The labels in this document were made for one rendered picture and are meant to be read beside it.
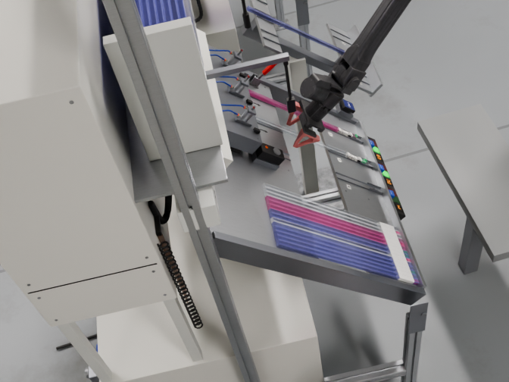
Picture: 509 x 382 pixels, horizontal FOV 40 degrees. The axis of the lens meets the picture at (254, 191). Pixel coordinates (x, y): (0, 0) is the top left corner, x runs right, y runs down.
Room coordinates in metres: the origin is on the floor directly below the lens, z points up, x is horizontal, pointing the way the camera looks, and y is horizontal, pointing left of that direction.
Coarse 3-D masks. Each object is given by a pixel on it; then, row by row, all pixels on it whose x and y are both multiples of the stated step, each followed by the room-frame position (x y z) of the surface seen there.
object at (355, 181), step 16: (352, 128) 1.54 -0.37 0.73; (336, 144) 1.42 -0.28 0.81; (352, 144) 1.46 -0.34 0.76; (336, 160) 1.34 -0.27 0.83; (352, 160) 1.37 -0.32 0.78; (368, 160) 1.40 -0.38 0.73; (336, 176) 1.27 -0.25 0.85; (352, 176) 1.30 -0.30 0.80; (368, 176) 1.33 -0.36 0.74; (352, 192) 1.22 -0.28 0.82; (368, 192) 1.25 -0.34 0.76; (352, 208) 1.15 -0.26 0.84; (368, 208) 1.18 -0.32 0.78; (384, 208) 1.20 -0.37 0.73; (368, 272) 0.93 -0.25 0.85
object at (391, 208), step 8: (360, 128) 1.54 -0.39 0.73; (368, 144) 1.46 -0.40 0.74; (368, 152) 1.43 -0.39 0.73; (376, 168) 1.36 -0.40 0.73; (376, 176) 1.33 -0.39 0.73; (384, 184) 1.29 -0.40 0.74; (384, 192) 1.26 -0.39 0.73; (384, 200) 1.24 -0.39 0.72; (392, 208) 1.19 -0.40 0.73; (392, 216) 1.17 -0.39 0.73; (400, 224) 1.13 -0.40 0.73; (400, 232) 1.11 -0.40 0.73; (408, 248) 1.04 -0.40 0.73; (416, 264) 0.99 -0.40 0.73; (416, 272) 0.96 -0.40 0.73
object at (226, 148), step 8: (200, 32) 1.56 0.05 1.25; (200, 40) 1.52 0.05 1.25; (208, 56) 1.46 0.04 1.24; (208, 64) 1.42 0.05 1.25; (208, 80) 1.35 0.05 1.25; (216, 88) 1.33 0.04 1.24; (216, 96) 1.30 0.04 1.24; (216, 104) 1.27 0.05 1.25; (216, 112) 1.23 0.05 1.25; (224, 128) 1.19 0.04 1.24; (224, 136) 1.15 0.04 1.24; (224, 144) 1.13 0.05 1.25; (224, 152) 1.10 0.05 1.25; (224, 160) 1.08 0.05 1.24; (232, 160) 1.08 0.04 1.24
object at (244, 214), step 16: (256, 112) 1.42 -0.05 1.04; (272, 112) 1.45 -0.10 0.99; (272, 128) 1.37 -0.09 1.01; (272, 144) 1.30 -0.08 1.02; (240, 160) 1.19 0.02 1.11; (288, 160) 1.26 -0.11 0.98; (240, 176) 1.13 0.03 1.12; (256, 176) 1.15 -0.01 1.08; (272, 176) 1.17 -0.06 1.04; (288, 176) 1.19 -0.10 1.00; (224, 192) 1.05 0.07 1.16; (240, 192) 1.07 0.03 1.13; (256, 192) 1.09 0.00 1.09; (224, 208) 1.00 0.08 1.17; (240, 208) 1.01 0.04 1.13; (256, 208) 1.03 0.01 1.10; (224, 224) 0.95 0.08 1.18; (240, 224) 0.96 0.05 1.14; (256, 224) 0.98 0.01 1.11; (256, 240) 0.93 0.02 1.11; (272, 240) 0.94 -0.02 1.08
